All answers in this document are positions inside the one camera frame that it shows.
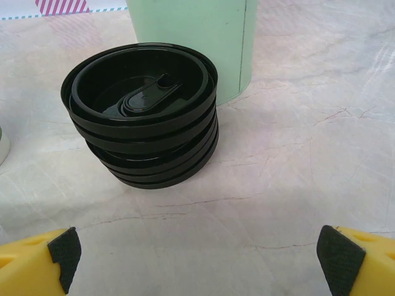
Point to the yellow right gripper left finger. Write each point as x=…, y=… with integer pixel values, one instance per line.
x=27, y=265

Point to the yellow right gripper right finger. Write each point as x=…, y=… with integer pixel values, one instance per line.
x=367, y=265

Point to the black plastic cup lid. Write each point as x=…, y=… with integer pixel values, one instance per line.
x=160, y=174
x=139, y=77
x=166, y=184
x=154, y=161
x=148, y=143

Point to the green white paper cup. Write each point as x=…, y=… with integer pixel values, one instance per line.
x=3, y=148

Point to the mint green straw holder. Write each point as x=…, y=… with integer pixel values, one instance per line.
x=191, y=24

